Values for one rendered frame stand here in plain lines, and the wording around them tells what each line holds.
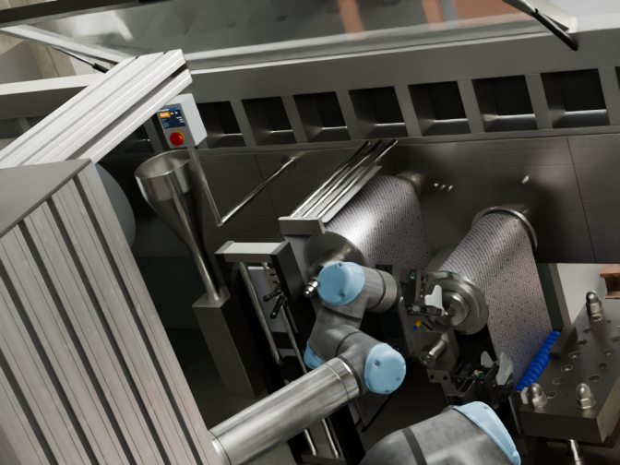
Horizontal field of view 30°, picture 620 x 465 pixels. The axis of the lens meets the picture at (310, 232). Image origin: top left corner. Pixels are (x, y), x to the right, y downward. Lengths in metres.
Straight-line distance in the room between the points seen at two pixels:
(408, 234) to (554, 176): 0.33
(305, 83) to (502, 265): 0.63
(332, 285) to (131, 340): 0.79
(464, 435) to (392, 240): 0.75
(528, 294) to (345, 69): 0.62
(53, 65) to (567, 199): 4.76
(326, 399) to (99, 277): 0.73
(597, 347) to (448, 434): 0.75
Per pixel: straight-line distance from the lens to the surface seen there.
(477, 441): 1.75
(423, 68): 2.44
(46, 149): 1.27
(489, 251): 2.31
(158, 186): 2.60
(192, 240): 2.70
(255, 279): 2.36
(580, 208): 2.44
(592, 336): 2.48
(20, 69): 6.80
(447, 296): 2.24
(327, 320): 1.97
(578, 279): 4.74
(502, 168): 2.46
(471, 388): 2.18
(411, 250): 2.47
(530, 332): 2.43
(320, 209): 2.37
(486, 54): 2.36
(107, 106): 1.34
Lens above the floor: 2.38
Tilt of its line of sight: 24 degrees down
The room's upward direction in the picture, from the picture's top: 19 degrees counter-clockwise
